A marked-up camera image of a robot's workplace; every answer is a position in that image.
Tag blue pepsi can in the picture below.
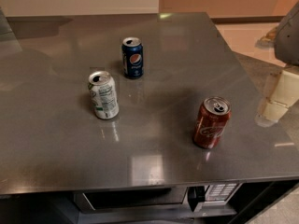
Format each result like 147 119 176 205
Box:
121 37 143 79

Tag white green soda can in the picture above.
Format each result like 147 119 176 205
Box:
88 71 119 119

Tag silver microwave under counter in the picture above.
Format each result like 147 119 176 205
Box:
74 183 241 212

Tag red coke can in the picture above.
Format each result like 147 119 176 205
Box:
192 96 232 149

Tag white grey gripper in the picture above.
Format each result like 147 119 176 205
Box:
261 1 299 122

